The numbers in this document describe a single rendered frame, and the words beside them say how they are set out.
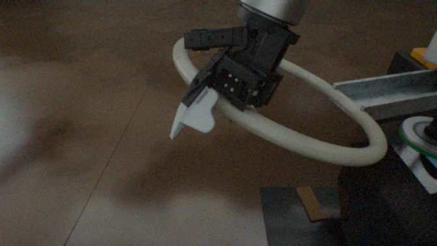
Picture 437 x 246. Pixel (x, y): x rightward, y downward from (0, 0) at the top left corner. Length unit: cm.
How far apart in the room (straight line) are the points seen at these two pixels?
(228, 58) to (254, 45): 4
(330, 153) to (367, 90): 48
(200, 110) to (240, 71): 8
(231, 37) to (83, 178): 193
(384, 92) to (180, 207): 137
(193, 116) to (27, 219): 185
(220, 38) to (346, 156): 26
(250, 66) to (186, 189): 162
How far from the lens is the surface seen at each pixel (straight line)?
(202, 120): 37
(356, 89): 85
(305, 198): 193
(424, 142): 114
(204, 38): 41
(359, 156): 48
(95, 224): 192
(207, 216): 180
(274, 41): 35
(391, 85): 94
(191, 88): 37
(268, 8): 34
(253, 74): 34
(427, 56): 107
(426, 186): 120
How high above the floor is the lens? 150
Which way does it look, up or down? 38 degrees down
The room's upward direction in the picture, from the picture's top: straight up
